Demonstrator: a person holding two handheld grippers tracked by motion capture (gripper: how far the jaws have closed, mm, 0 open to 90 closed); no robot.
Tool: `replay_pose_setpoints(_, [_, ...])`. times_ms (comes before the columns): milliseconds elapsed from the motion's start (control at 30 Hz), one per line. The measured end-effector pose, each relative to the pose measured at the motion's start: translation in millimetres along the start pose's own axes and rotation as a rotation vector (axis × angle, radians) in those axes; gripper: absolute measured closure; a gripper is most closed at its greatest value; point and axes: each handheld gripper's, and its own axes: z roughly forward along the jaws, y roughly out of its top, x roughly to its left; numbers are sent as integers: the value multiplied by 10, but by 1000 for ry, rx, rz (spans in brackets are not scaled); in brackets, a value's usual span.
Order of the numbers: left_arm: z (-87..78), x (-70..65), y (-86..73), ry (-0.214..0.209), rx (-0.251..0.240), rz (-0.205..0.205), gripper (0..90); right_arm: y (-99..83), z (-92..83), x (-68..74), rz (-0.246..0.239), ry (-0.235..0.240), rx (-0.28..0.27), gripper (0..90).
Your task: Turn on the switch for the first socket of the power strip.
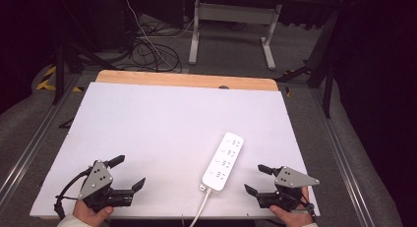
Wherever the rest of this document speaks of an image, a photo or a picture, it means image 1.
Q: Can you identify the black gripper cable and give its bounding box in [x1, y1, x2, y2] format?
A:
[53, 167, 92, 220]
[296, 187, 318, 221]

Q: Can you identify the aluminium floor rail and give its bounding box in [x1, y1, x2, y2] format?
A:
[0, 74, 82, 205]
[309, 87, 370, 227]

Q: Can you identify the white power strip cable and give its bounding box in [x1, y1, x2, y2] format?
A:
[189, 187, 210, 227]

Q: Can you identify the person's left hand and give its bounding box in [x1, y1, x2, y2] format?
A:
[72, 199, 116, 227]

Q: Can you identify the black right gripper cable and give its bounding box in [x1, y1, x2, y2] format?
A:
[296, 187, 318, 221]

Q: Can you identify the black metal stand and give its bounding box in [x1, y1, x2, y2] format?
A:
[274, 10, 342, 118]
[52, 39, 116, 105]

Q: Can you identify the white board sheet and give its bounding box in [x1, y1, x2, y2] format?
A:
[29, 82, 321, 220]

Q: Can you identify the person's right hand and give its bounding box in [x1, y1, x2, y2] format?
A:
[268, 186, 314, 227]

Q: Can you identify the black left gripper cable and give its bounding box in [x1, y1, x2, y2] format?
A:
[53, 167, 92, 220]

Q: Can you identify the white power strip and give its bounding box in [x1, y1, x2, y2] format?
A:
[201, 132, 245, 193]

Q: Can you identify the wooden table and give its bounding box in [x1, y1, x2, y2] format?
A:
[94, 69, 279, 92]

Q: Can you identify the black floor cable bundle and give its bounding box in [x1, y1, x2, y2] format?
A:
[116, 36, 183, 74]

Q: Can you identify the thin white floor cable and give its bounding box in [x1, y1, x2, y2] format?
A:
[124, 0, 180, 73]

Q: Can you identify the yellow black floor tape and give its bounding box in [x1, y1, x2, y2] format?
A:
[35, 65, 85, 93]

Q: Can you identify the white metal desk frame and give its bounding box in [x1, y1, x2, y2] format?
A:
[188, 0, 283, 71]

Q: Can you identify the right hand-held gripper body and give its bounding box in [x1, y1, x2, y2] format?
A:
[255, 166, 321, 212]

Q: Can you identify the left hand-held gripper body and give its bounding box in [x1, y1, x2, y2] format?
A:
[78, 159, 136, 212]

